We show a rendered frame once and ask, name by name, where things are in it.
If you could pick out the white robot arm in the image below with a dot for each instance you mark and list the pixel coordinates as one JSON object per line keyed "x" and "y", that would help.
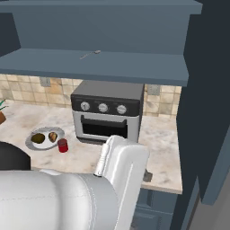
{"x": 45, "y": 200}

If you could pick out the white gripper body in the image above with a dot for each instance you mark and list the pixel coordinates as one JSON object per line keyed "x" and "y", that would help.
{"x": 128, "y": 167}

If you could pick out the dark green avocado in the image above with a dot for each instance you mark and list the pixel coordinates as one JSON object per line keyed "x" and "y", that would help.
{"x": 37, "y": 138}

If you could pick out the blue-grey wall cabinet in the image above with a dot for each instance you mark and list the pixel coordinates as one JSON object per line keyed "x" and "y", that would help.
{"x": 99, "y": 36}

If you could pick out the dark blue cabinet door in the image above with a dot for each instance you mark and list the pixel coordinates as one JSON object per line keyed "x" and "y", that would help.
{"x": 8, "y": 36}
{"x": 206, "y": 90}

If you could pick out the white plate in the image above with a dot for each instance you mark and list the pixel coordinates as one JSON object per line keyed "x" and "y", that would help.
{"x": 45, "y": 145}

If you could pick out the silver toaster oven knob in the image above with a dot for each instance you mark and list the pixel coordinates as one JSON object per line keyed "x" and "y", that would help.
{"x": 103, "y": 107}
{"x": 121, "y": 109}
{"x": 85, "y": 105}

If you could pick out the toaster oven glass door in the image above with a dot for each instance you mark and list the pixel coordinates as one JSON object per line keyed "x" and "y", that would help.
{"x": 103, "y": 128}

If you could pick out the grey wall outlet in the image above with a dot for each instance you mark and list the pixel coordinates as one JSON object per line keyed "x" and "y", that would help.
{"x": 153, "y": 90}
{"x": 45, "y": 82}

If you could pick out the silver spoon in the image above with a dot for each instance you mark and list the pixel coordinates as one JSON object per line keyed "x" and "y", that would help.
{"x": 90, "y": 54}

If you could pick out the grey toaster oven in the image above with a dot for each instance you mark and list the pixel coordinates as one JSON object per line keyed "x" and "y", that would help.
{"x": 110, "y": 92}

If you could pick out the potted green plant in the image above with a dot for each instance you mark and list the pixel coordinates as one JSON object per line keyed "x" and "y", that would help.
{"x": 1, "y": 115}

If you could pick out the brown bread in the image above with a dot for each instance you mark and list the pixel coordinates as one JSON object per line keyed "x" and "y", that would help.
{"x": 52, "y": 137}

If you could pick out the red jam jar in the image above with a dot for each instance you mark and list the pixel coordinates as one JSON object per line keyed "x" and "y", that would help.
{"x": 63, "y": 145}

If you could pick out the blue-grey base cabinet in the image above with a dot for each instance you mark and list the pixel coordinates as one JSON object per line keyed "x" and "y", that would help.
{"x": 155, "y": 209}

